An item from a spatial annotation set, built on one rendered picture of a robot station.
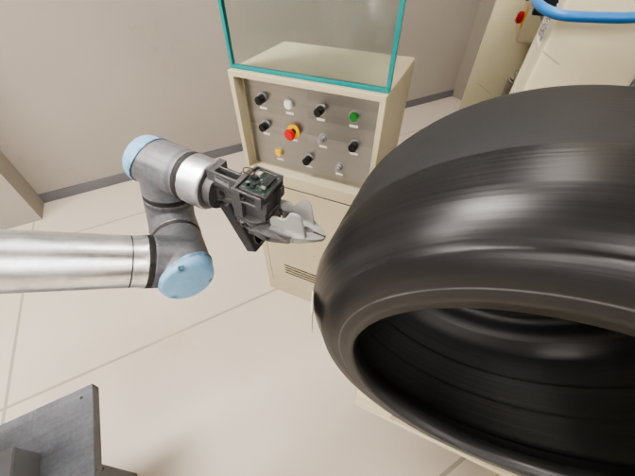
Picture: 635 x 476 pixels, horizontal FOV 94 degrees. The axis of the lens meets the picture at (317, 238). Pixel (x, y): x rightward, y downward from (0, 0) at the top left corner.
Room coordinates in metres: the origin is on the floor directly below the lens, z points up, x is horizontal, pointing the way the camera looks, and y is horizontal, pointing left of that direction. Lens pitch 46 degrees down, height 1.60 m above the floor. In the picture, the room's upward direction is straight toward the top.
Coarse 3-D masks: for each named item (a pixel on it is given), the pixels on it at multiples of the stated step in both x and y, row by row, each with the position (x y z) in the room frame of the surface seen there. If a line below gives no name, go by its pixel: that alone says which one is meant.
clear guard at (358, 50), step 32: (224, 0) 1.11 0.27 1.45; (256, 0) 1.07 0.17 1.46; (288, 0) 1.02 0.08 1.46; (320, 0) 0.99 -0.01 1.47; (352, 0) 0.95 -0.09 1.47; (384, 0) 0.92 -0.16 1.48; (224, 32) 1.11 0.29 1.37; (256, 32) 1.07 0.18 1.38; (288, 32) 1.03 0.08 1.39; (320, 32) 0.98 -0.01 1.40; (352, 32) 0.95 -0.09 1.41; (384, 32) 0.91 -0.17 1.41; (256, 64) 1.08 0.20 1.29; (288, 64) 1.03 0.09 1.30; (320, 64) 0.98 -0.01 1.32; (352, 64) 0.94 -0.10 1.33; (384, 64) 0.91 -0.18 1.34
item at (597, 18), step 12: (540, 0) 0.54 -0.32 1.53; (552, 0) 0.55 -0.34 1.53; (540, 12) 0.52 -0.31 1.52; (552, 12) 0.49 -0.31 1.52; (564, 12) 0.48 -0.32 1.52; (576, 12) 0.48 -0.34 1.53; (588, 12) 0.47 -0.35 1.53; (600, 12) 0.47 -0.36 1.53; (612, 12) 0.46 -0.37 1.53; (624, 12) 0.46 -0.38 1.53
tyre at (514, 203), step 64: (448, 128) 0.35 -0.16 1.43; (512, 128) 0.28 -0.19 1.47; (576, 128) 0.25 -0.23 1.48; (384, 192) 0.27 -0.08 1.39; (448, 192) 0.21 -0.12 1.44; (512, 192) 0.19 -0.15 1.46; (576, 192) 0.17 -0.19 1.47; (384, 256) 0.19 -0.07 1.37; (448, 256) 0.17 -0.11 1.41; (512, 256) 0.15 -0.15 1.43; (576, 256) 0.14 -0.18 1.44; (320, 320) 0.22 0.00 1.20; (384, 320) 0.34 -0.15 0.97; (448, 320) 0.36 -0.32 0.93; (512, 320) 0.32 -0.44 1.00; (576, 320) 0.11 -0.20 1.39; (384, 384) 0.18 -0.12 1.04; (448, 384) 0.22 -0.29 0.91; (512, 384) 0.21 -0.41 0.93; (576, 384) 0.19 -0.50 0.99; (512, 448) 0.10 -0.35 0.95; (576, 448) 0.09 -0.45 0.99
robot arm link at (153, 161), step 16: (144, 144) 0.46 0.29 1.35; (160, 144) 0.47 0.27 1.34; (176, 144) 0.48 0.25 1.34; (128, 160) 0.45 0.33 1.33; (144, 160) 0.44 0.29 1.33; (160, 160) 0.44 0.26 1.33; (176, 160) 0.43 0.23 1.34; (144, 176) 0.43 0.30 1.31; (160, 176) 0.42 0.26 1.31; (144, 192) 0.43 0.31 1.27; (160, 192) 0.42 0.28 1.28
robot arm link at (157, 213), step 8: (144, 200) 0.43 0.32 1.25; (152, 208) 0.42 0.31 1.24; (160, 208) 0.42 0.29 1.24; (168, 208) 0.42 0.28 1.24; (176, 208) 0.43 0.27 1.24; (184, 208) 0.44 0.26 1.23; (192, 208) 0.46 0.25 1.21; (152, 216) 0.42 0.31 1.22; (160, 216) 0.41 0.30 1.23; (168, 216) 0.41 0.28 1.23; (176, 216) 0.41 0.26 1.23; (184, 216) 0.42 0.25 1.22; (192, 216) 0.44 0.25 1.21; (152, 224) 0.40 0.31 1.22; (160, 224) 0.39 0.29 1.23; (152, 232) 0.39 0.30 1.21
